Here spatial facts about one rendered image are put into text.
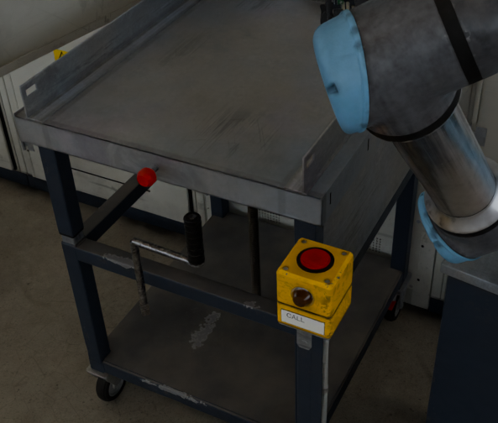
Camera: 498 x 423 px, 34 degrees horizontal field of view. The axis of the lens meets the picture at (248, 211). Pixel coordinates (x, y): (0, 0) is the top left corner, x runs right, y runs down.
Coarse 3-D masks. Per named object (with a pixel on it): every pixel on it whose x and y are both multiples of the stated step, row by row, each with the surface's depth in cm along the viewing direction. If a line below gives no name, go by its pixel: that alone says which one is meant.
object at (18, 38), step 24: (0, 0) 159; (24, 0) 164; (48, 0) 169; (72, 0) 174; (96, 0) 179; (120, 0) 185; (0, 24) 161; (24, 24) 166; (48, 24) 171; (72, 24) 176; (96, 24) 178; (0, 48) 163; (24, 48) 168; (48, 48) 170; (0, 72) 162
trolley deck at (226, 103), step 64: (256, 0) 186; (128, 64) 164; (192, 64) 163; (256, 64) 162; (64, 128) 145; (128, 128) 144; (192, 128) 144; (256, 128) 143; (320, 128) 142; (256, 192) 132; (320, 192) 127
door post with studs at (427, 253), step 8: (424, 232) 208; (424, 240) 210; (424, 248) 211; (432, 248) 210; (424, 256) 213; (432, 256) 212; (424, 264) 214; (424, 272) 216; (424, 280) 218; (416, 288) 221; (424, 288) 219; (416, 296) 223; (424, 296) 221; (416, 304) 224; (424, 304) 223
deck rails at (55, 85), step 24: (144, 0) 172; (168, 0) 180; (192, 0) 186; (120, 24) 166; (144, 24) 174; (168, 24) 177; (96, 48) 161; (120, 48) 168; (48, 72) 150; (72, 72) 156; (96, 72) 161; (24, 96) 146; (48, 96) 152; (72, 96) 154; (336, 120) 132; (336, 144) 135; (312, 168) 128
